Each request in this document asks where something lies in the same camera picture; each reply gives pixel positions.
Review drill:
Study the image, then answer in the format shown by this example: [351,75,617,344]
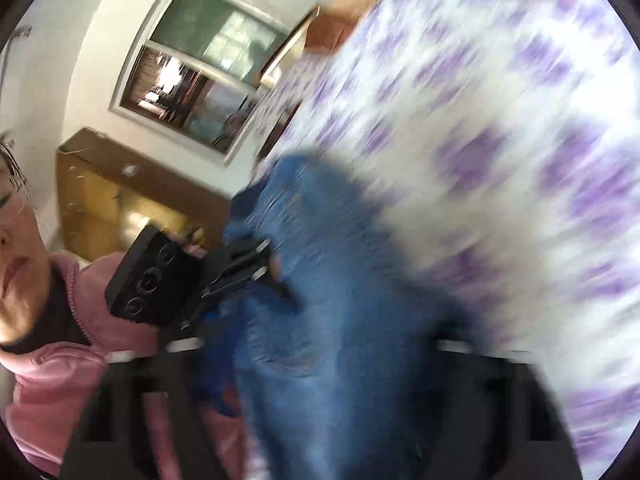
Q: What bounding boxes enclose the white framed window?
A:
[110,0,297,167]

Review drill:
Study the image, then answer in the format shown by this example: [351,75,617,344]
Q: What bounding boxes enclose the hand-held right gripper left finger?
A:
[60,337,241,480]

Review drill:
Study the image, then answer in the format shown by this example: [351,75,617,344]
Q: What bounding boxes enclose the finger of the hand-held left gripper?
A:
[199,264,297,313]
[210,237,275,273]

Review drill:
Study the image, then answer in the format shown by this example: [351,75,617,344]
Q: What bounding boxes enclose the person's head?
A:
[0,132,52,347]

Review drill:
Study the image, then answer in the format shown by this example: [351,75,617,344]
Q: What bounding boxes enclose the purple floral bedsheet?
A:
[255,0,637,480]

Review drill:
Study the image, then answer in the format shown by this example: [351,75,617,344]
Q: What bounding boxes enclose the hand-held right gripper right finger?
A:
[425,337,583,480]

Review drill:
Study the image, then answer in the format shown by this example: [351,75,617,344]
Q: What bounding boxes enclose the wooden bed frame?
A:
[255,0,389,161]

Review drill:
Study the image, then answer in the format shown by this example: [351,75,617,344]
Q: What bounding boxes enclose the blue denim pants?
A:
[192,152,482,480]

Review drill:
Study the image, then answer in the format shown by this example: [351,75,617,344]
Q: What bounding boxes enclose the brown wooden cabinet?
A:
[56,127,237,262]

